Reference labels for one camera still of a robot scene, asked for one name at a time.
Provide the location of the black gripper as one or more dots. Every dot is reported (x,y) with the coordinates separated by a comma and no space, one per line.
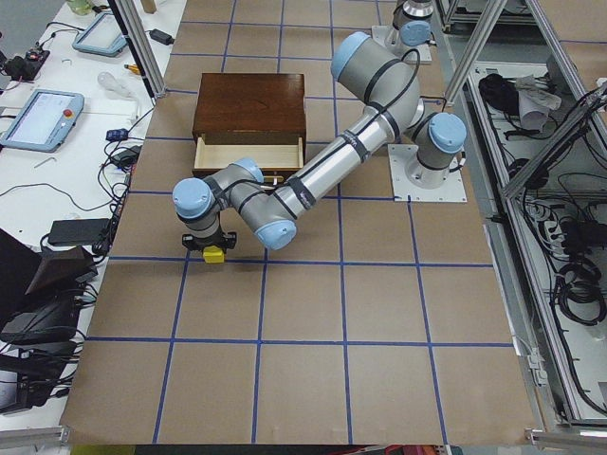
(211,240)

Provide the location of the yellow cube block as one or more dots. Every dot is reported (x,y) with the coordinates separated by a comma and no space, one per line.
(213,255)

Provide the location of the wooden drawer with white handle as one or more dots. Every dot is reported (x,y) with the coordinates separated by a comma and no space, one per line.
(277,159)

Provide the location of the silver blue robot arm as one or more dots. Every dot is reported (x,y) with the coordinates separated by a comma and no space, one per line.
(390,92)
(407,11)

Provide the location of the dark wooden drawer box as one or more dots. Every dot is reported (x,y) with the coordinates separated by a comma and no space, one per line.
(250,108)

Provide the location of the small blue usb device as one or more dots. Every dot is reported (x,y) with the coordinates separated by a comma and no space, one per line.
(116,135)

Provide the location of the black laptop charger brick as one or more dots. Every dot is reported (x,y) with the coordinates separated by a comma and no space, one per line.
(77,232)

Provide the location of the black monitor stand equipment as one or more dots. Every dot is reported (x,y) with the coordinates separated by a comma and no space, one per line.
(42,295)

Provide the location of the black power adapter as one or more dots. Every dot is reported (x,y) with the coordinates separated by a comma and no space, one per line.
(161,37)

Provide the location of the blue teach pendant near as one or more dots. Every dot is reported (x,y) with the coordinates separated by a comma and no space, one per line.
(44,122)

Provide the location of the blue teach pendant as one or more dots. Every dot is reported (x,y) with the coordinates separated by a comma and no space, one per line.
(102,37)
(44,122)

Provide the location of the blue teach pendant far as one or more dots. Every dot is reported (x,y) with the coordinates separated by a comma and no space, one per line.
(102,37)

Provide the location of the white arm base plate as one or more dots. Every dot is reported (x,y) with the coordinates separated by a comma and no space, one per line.
(379,42)
(412,182)

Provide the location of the aluminium frame post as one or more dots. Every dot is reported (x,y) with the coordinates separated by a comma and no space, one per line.
(132,30)

